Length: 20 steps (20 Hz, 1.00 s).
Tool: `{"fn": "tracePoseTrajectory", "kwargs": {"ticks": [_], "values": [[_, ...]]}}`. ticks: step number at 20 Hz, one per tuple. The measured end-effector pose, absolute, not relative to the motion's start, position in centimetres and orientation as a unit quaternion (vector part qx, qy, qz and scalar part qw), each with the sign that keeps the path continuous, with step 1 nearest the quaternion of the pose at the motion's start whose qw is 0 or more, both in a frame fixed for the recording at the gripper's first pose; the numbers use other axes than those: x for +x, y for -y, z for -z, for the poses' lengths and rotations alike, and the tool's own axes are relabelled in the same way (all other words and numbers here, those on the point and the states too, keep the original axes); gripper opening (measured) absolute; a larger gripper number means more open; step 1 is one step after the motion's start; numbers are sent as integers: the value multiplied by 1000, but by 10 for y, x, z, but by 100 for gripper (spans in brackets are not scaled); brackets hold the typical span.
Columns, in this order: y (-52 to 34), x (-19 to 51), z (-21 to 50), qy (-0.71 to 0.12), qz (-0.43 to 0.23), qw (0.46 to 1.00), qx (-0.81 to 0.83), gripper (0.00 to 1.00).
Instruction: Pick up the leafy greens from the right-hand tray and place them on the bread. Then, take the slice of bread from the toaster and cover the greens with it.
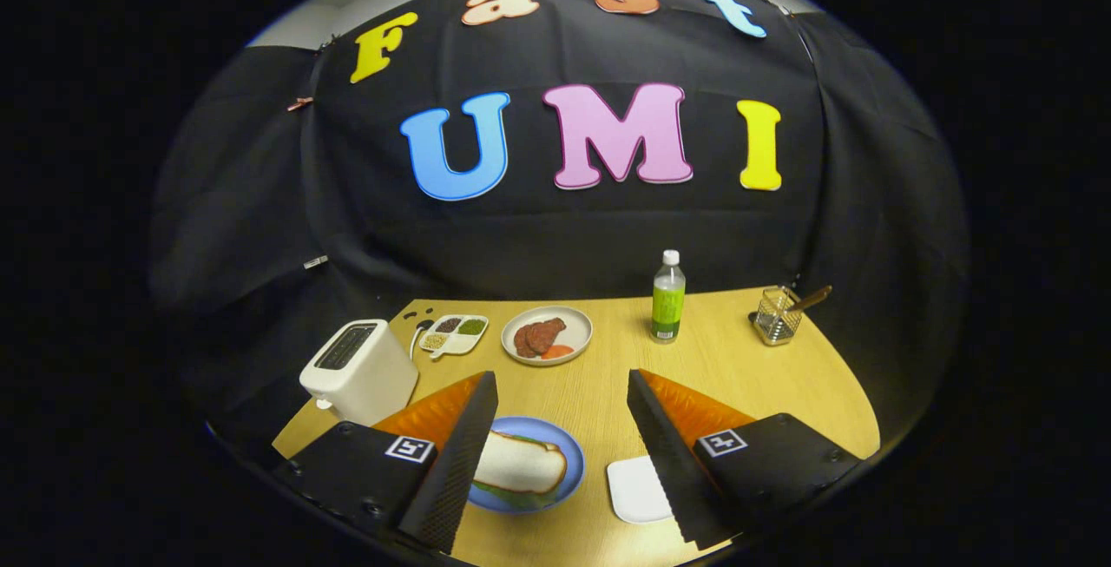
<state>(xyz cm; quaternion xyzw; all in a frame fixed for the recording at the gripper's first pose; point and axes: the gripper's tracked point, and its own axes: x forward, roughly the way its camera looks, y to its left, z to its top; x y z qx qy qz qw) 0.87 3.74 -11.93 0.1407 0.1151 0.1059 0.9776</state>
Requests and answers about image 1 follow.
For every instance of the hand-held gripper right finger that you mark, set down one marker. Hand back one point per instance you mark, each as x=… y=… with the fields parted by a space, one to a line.
x=668 y=463

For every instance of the blue round plate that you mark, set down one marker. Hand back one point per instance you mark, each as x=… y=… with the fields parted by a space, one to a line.
x=573 y=471

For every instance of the red clip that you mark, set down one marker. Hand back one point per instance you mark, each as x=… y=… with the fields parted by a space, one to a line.
x=299 y=103

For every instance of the white toaster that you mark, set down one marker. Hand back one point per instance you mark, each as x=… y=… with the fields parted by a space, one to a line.
x=364 y=385

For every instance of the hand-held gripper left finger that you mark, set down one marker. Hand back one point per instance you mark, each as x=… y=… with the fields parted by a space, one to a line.
x=456 y=471

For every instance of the white compartment dish with grains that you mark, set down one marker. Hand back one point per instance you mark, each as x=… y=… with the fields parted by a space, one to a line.
x=456 y=343

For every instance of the white bread slice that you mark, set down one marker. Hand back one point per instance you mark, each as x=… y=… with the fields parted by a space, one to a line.
x=521 y=463

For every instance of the silver metal clip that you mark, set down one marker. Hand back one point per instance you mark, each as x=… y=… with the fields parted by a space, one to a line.
x=315 y=262

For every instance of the tomato slice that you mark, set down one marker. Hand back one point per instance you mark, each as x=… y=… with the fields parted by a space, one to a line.
x=557 y=352

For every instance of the white round plate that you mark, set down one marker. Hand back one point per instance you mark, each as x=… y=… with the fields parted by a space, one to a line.
x=577 y=328

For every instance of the white square plate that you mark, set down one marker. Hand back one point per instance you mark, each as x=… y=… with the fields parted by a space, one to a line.
x=638 y=489

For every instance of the brown meat patty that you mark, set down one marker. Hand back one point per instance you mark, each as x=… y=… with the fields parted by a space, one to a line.
x=545 y=334
x=522 y=343

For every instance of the green lettuce leaf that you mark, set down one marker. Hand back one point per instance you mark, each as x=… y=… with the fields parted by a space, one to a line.
x=521 y=500

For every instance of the green label plastic bottle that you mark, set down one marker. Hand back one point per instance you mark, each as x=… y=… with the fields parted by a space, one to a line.
x=668 y=306

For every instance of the wooden utensil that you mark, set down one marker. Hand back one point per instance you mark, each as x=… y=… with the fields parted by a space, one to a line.
x=814 y=296

